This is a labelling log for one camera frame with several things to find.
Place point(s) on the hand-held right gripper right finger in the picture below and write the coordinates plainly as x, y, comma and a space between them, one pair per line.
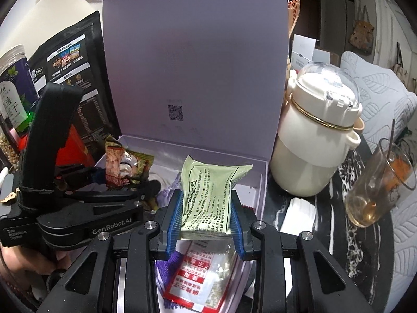
237, 231

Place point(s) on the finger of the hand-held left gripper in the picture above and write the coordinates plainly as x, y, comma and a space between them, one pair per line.
130, 194
94, 174

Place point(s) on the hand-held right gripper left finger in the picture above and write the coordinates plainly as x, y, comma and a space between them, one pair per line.
172, 225

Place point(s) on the brown green snack packet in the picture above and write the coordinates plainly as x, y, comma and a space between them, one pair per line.
115, 163

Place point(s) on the purple embroidered tassel sachet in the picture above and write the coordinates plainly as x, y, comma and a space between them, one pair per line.
166, 267

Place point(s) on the pale green printed packet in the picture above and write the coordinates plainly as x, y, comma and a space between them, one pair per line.
208, 195

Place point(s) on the lavender gift box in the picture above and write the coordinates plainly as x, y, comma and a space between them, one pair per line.
195, 55

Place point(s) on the person's left hand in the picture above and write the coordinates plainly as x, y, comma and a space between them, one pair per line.
26, 257

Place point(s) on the red box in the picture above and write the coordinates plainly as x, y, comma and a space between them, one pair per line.
75, 146

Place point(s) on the jar of pale beans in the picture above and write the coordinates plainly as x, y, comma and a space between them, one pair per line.
8, 151

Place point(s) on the red white clear packet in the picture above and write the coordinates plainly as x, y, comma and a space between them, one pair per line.
192, 270

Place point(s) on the clear jar with purple label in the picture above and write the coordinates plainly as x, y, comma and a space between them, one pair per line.
14, 88

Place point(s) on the white folded paper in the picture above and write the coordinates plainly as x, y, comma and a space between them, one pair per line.
299, 215

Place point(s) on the black printed pouch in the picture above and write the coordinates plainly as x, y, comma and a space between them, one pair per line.
88, 71

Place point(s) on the cream pot with clear lid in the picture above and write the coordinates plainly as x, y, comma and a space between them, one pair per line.
306, 156

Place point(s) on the white foam sheet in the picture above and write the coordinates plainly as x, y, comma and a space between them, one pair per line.
49, 22

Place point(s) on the clear glass cup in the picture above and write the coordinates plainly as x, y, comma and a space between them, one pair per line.
368, 195

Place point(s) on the brown bowl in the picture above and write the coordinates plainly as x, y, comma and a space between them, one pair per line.
359, 125

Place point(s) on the white quilted leaf pillow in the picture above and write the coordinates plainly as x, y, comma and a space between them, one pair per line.
374, 84
404, 234

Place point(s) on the orange cloth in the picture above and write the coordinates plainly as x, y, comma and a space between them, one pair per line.
402, 169

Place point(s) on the thin metal stirrer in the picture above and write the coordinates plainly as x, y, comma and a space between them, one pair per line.
391, 137

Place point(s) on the white cardboard box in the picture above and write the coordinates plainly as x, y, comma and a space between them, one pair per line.
303, 52

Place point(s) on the brown cardboard box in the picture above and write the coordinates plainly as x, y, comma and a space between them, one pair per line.
327, 55

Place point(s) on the orange patterned packet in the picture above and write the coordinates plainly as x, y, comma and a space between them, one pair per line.
294, 16

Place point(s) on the brown hanging bag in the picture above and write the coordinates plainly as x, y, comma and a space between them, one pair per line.
361, 37

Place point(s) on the dark wooden door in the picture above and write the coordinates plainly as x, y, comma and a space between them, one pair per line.
308, 9

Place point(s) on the cream tote bags on wall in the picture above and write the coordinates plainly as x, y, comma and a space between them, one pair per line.
405, 71

